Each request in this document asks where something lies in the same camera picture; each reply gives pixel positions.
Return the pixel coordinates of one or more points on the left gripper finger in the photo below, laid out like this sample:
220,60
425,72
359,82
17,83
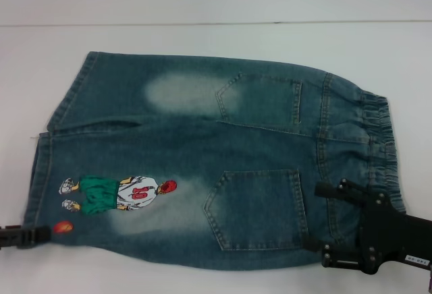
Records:
33,235

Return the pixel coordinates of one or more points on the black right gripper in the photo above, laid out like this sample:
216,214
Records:
391,236

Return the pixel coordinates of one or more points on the blue denim shorts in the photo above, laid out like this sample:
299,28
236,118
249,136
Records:
209,145

